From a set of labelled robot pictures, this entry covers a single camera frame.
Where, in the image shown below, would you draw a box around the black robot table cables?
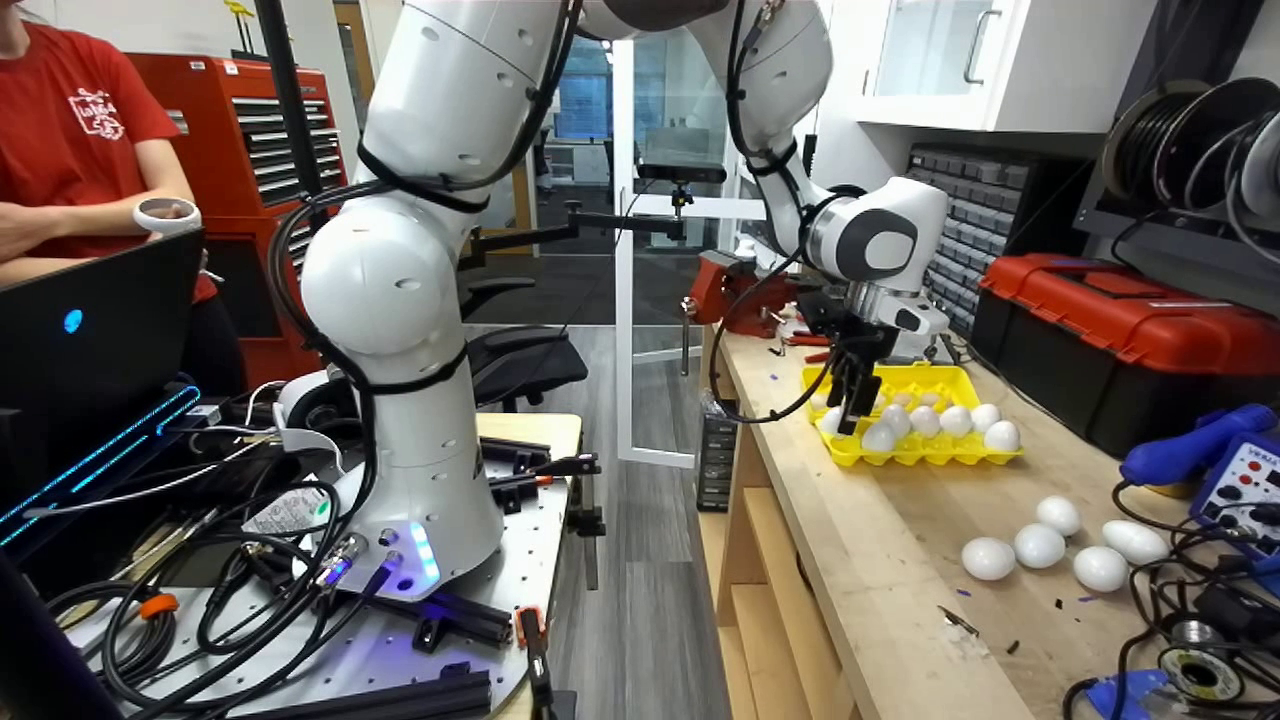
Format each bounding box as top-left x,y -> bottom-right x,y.
44,398 -> 404,720

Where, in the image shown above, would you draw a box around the black wire spool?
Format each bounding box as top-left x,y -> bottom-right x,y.
1101,78 -> 1280,231

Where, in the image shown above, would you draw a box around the bare person forearm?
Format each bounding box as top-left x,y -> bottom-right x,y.
0,198 -> 151,269

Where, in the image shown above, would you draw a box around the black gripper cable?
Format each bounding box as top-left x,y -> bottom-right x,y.
704,254 -> 857,433

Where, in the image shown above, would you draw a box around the black power strip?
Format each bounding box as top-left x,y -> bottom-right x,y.
693,405 -> 740,515

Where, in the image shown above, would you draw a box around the black office chair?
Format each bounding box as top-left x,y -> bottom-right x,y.
457,272 -> 594,415

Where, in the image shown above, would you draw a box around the black laptop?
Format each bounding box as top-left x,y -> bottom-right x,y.
0,231 -> 209,466

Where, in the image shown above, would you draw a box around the blue soldering station box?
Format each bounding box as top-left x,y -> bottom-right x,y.
1187,438 -> 1280,551

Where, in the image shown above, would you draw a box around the person in red shirt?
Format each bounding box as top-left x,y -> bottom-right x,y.
0,4 -> 206,292

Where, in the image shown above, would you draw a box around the black bench cable tangle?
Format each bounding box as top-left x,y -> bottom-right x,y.
1058,476 -> 1280,720

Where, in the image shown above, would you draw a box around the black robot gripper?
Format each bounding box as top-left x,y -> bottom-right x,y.
821,292 -> 912,428

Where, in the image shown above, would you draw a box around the red bench vise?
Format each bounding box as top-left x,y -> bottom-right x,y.
683,249 -> 803,339

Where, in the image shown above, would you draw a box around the blue hot air handle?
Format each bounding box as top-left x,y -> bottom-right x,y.
1117,401 -> 1280,494

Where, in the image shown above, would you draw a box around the red and black toolbox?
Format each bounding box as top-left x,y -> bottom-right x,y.
969,254 -> 1280,461

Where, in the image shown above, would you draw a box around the red tool chest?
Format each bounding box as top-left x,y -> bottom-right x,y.
124,53 -> 353,394

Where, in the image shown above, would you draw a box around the yellow plastic egg tray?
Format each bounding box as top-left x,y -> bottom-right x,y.
810,356 -> 1029,472

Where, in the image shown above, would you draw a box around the white wall cabinet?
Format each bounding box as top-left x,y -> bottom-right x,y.
854,0 -> 1160,137

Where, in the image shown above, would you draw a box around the large black parts drawer cabinet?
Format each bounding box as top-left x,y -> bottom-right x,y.
906,140 -> 1058,336

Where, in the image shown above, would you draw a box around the robot mounting table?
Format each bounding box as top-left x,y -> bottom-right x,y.
54,408 -> 594,720

